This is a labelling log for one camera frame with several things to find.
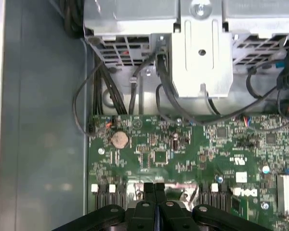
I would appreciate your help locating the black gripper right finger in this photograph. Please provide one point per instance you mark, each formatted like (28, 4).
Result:
(160, 192)

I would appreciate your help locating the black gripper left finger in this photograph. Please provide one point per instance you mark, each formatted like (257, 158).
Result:
(148, 192)

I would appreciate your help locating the metal socket cover frame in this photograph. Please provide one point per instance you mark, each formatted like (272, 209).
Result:
(173, 185)

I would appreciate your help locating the black ram slot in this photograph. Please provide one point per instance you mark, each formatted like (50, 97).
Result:
(224, 199)
(203, 197)
(121, 197)
(95, 199)
(112, 198)
(103, 199)
(214, 198)

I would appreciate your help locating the green motherboard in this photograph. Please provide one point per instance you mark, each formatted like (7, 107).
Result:
(183, 156)

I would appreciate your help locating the round coin battery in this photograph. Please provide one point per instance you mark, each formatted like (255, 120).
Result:
(120, 140)

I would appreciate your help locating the silver finned heatsink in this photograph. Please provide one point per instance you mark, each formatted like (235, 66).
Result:
(287, 192)

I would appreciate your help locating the black open pc case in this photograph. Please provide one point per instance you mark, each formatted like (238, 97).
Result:
(38, 120)

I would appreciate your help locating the silver metal drive cage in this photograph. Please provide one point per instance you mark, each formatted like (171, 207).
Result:
(135, 24)

